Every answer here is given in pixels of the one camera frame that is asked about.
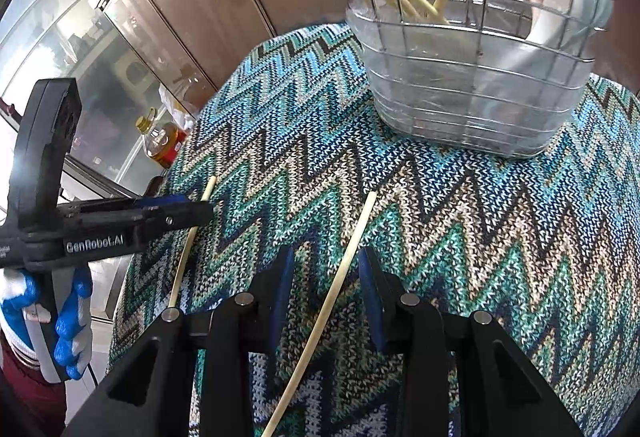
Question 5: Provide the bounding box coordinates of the sliding glass door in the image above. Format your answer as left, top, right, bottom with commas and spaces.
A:
0, 0, 151, 200

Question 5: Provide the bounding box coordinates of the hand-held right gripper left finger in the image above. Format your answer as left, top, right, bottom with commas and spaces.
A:
62, 246, 297, 437

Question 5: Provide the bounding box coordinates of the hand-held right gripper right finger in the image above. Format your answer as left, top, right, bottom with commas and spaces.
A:
357, 246, 586, 437

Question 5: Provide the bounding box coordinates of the white ceramic spoon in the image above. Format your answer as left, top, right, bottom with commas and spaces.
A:
495, 0, 615, 83

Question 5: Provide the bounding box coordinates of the bamboo chopstick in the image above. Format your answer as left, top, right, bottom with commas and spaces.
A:
167, 176, 217, 309
260, 192, 378, 437

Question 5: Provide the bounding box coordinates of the white plastic bag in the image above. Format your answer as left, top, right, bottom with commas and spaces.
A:
159, 84, 199, 134

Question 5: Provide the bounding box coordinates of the person's left forearm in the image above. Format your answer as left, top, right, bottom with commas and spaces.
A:
0, 332, 69, 437

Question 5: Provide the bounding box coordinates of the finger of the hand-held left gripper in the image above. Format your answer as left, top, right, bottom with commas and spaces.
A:
80, 201, 217, 244
107, 195, 194, 214

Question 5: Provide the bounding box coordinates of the zigzag knitted cloth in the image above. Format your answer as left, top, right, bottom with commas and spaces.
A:
107, 22, 640, 437

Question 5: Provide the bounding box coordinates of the person's left hand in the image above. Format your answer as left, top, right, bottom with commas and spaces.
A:
0, 266, 94, 381

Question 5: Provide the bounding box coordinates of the cooking oil bottle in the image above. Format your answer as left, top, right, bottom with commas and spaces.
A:
135, 107, 187, 170

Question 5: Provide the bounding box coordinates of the wire utensil holder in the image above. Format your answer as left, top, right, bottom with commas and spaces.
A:
325, 0, 617, 161

